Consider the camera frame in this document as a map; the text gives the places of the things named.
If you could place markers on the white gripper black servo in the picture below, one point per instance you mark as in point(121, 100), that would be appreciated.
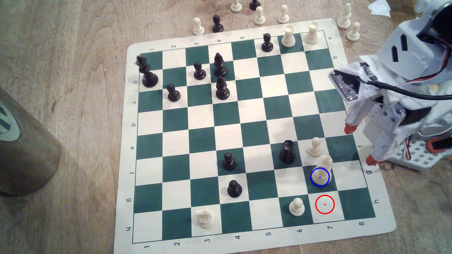
point(392, 118)

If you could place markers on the white bishop chess piece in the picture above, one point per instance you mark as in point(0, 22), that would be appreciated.
point(344, 19)
point(322, 173)

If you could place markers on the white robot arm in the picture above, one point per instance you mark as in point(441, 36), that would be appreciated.
point(416, 53)

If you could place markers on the white pawn chess piece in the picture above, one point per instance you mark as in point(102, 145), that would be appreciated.
point(236, 6)
point(259, 17)
point(198, 28)
point(353, 33)
point(283, 16)
point(314, 148)
point(296, 208)

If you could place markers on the black rook chess piece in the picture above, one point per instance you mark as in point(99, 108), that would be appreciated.
point(287, 153)

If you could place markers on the white rook chess piece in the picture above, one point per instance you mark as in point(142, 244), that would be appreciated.
point(311, 34)
point(288, 37)

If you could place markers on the green white chess mat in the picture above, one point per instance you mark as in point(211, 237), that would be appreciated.
point(247, 141)

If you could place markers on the black pawn chess piece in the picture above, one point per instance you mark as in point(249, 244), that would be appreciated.
point(229, 163)
point(235, 190)
point(254, 4)
point(173, 94)
point(199, 72)
point(267, 44)
point(218, 25)

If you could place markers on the black bishop chess piece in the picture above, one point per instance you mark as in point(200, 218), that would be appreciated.
point(222, 90)
point(220, 67)

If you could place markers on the white knight chess piece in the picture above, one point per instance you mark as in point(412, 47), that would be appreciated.
point(204, 218)

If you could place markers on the black king chess piece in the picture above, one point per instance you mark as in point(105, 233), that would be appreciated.
point(149, 77)

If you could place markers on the white plastic grid base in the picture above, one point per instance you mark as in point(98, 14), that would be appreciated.
point(420, 155)

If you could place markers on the orange plastic clamp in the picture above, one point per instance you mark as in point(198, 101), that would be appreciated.
point(439, 145)

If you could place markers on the crumpled white paper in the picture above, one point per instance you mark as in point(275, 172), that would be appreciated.
point(379, 7)

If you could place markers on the brown cup with round logo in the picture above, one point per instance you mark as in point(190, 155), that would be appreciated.
point(28, 151)

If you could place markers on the taped wrist camera board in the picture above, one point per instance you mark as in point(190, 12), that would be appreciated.
point(348, 86)

